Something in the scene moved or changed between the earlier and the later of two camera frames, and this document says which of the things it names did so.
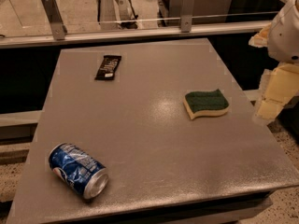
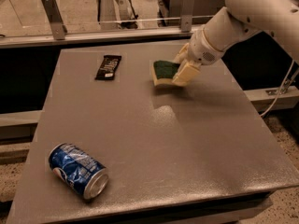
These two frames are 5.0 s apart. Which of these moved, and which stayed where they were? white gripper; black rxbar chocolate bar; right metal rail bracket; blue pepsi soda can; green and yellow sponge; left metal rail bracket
Moved: green and yellow sponge; white gripper
Stayed: blue pepsi soda can; right metal rail bracket; left metal rail bracket; black rxbar chocolate bar
